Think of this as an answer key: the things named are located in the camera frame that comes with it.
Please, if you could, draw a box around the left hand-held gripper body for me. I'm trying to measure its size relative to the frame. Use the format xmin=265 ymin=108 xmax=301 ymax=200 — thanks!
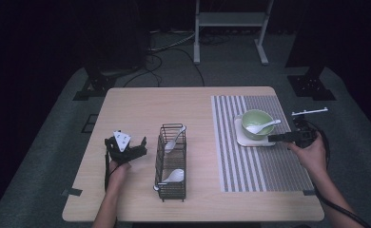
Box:
xmin=104 ymin=129 xmax=147 ymax=165

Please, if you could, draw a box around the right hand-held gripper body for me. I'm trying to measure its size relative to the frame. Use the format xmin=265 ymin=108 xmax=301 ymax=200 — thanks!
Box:
xmin=291 ymin=106 xmax=329 ymax=149

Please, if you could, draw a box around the green bowl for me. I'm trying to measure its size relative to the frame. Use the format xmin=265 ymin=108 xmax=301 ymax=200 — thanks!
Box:
xmin=241 ymin=108 xmax=276 ymax=142

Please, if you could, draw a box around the black wire basket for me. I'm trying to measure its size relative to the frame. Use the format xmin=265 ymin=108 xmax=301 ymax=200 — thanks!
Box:
xmin=155 ymin=123 xmax=188 ymax=203

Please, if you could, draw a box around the person's right hand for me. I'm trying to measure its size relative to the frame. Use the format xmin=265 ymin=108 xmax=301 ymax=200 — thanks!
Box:
xmin=285 ymin=130 xmax=328 ymax=179

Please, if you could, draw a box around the person's left hand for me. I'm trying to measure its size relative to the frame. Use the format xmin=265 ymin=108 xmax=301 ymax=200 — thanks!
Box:
xmin=108 ymin=159 xmax=133 ymax=192

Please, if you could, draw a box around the white square coaster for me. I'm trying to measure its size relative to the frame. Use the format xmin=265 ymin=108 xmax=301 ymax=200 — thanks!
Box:
xmin=233 ymin=115 xmax=277 ymax=148

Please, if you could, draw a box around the striped grey placemat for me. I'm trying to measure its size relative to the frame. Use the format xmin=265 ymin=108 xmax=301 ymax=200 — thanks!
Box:
xmin=210 ymin=94 xmax=315 ymax=193

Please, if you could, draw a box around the black stand base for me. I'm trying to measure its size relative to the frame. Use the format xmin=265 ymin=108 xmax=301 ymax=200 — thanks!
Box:
xmin=72 ymin=62 xmax=144 ymax=102
xmin=286 ymin=65 xmax=337 ymax=102

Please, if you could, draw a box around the grey tape strip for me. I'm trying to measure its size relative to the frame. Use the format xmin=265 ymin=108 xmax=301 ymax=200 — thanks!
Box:
xmin=61 ymin=187 xmax=84 ymax=198

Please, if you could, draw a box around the white metal stand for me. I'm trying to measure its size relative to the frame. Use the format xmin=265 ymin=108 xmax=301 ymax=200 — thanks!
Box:
xmin=193 ymin=0 xmax=275 ymax=67

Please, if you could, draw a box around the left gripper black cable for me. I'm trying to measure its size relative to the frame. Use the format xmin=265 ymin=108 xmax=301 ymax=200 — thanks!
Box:
xmin=104 ymin=147 xmax=121 ymax=193

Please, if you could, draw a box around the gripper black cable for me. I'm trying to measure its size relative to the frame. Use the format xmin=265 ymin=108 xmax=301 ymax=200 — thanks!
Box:
xmin=104 ymin=147 xmax=121 ymax=193
xmin=303 ymin=120 xmax=371 ymax=228

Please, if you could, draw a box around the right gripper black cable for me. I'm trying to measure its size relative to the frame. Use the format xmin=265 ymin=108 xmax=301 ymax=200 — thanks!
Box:
xmin=303 ymin=120 xmax=371 ymax=228

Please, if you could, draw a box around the black floor cable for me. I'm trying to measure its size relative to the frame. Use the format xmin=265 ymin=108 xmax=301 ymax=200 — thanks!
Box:
xmin=122 ymin=47 xmax=205 ymax=88

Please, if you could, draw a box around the grey cable bundle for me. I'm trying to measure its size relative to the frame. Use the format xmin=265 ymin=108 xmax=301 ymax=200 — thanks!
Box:
xmin=147 ymin=28 xmax=197 ymax=54

